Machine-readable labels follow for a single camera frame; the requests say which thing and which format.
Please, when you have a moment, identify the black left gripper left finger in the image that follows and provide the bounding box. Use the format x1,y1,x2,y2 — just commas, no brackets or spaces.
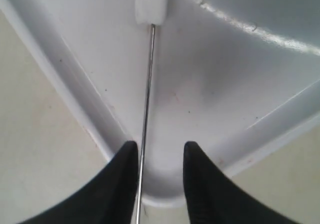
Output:
24,141,139,224

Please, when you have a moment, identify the white marshmallow piece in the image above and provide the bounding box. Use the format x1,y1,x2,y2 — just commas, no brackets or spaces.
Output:
134,0,168,25

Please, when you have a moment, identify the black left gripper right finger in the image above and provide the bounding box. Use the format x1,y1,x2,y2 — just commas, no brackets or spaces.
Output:
183,141,295,224

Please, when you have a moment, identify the thin metal skewer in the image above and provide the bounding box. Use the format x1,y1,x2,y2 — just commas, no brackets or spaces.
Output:
135,24,157,224

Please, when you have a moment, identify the white plastic tray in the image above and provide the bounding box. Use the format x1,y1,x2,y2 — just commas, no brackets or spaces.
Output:
0,0,320,207

